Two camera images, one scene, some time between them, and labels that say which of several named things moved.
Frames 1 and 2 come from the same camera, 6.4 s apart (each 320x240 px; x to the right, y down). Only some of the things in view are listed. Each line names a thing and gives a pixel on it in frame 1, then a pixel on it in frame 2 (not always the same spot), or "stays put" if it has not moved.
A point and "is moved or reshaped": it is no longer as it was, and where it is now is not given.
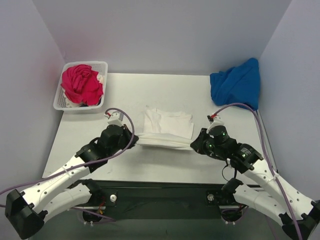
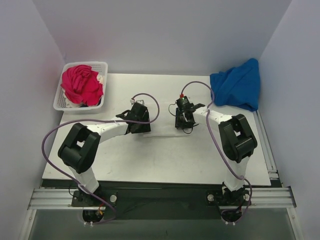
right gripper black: x=199 y=142 to x=182 y=122
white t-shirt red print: x=166 y=130 is moved or reshaped
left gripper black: x=129 y=136 to x=141 y=125
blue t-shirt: x=239 y=84 stays put
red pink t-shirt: x=81 y=85 stays put
